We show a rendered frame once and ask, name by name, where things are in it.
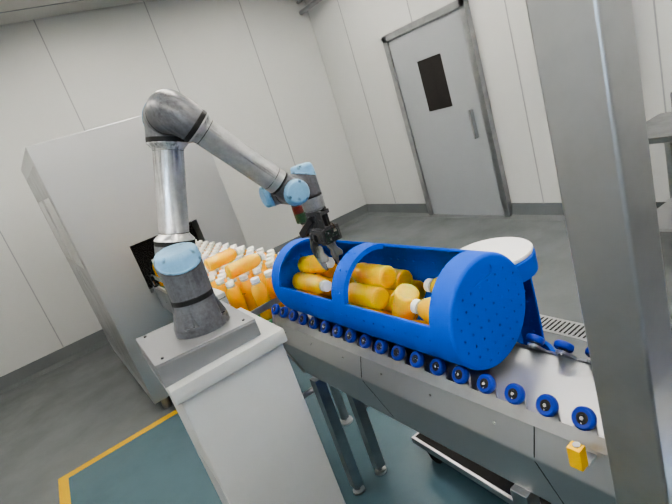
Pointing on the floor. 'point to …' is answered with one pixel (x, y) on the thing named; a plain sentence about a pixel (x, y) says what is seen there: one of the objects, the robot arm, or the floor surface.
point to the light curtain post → (611, 229)
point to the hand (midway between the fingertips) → (329, 263)
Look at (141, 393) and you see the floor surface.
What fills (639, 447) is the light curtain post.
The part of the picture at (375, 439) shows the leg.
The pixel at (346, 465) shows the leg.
